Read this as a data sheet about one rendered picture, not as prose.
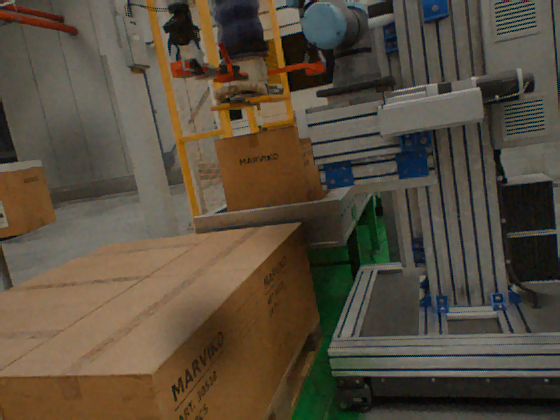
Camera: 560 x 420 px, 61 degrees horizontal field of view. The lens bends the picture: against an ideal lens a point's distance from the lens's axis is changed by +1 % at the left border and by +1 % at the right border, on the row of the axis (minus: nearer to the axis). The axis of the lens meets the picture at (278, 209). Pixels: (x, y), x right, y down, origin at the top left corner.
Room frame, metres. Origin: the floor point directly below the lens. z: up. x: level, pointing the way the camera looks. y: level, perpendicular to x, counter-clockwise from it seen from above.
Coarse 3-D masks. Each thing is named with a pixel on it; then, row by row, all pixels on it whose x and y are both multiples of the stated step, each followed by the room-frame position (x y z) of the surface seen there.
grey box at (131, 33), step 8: (120, 16) 3.01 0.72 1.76; (120, 24) 3.02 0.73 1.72; (128, 24) 3.05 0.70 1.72; (136, 24) 3.13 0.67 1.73; (120, 32) 3.02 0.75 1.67; (128, 32) 3.03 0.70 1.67; (136, 32) 3.11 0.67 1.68; (128, 40) 3.02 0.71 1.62; (136, 40) 3.09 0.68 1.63; (128, 48) 3.01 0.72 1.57; (136, 48) 3.08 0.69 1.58; (144, 48) 3.16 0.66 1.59; (128, 56) 3.01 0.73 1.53; (136, 56) 3.06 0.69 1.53; (144, 56) 3.14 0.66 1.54; (128, 64) 3.02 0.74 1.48; (136, 64) 3.04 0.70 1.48; (144, 64) 3.12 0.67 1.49
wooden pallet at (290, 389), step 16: (304, 336) 1.73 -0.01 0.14; (320, 336) 1.93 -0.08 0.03; (304, 352) 1.84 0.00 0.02; (288, 368) 1.51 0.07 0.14; (304, 368) 1.71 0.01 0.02; (288, 384) 1.62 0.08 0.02; (304, 384) 1.63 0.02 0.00; (272, 400) 1.33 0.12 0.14; (288, 400) 1.45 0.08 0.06; (272, 416) 1.34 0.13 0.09; (288, 416) 1.43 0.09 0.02
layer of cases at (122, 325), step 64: (128, 256) 1.91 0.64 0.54; (192, 256) 1.70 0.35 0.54; (256, 256) 1.54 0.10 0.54; (0, 320) 1.35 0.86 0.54; (64, 320) 1.24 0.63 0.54; (128, 320) 1.15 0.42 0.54; (192, 320) 1.06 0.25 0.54; (256, 320) 1.33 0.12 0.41; (0, 384) 0.95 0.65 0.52; (64, 384) 0.90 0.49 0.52; (128, 384) 0.85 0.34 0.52; (192, 384) 0.95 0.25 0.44; (256, 384) 1.25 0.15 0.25
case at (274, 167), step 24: (216, 144) 2.24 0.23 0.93; (240, 144) 2.20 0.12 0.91; (264, 144) 2.17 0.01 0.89; (288, 144) 2.13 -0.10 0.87; (240, 168) 2.21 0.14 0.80; (264, 168) 2.17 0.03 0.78; (288, 168) 2.14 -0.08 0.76; (312, 168) 2.32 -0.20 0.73; (240, 192) 2.22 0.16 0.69; (264, 192) 2.18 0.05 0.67; (288, 192) 2.15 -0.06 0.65; (312, 192) 2.24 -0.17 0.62
